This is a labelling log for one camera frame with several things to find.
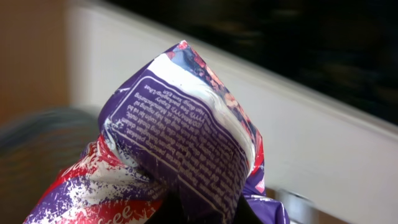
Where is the purple snack bag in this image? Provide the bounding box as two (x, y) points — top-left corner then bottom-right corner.
(25, 41), (290, 224)

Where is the grey plastic shopping basket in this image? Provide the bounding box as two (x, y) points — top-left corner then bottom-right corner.
(1, 108), (99, 223)

